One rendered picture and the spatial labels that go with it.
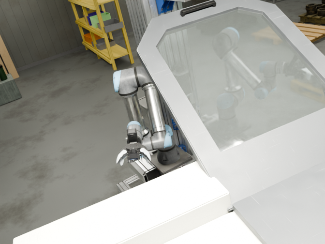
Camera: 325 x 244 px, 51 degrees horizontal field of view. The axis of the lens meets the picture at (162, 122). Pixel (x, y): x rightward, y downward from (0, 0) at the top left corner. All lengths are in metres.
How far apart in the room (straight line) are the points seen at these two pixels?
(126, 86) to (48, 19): 7.33
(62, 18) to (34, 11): 0.66
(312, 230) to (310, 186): 0.19
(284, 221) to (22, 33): 8.42
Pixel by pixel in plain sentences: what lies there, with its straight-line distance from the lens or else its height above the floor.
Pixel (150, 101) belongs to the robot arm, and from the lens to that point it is 1.88.
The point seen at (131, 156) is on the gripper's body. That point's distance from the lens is 1.66.
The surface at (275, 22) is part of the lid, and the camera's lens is 1.76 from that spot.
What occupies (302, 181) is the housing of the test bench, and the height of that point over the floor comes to 1.50.
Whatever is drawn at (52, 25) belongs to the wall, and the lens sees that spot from 9.20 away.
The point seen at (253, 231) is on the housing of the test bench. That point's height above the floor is 1.48.
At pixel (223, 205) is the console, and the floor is 1.51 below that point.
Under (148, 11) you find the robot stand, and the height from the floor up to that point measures 1.93.
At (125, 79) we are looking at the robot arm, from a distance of 1.92.
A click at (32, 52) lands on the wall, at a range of 9.19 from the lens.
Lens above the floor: 2.33
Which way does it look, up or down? 29 degrees down
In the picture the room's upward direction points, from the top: 14 degrees counter-clockwise
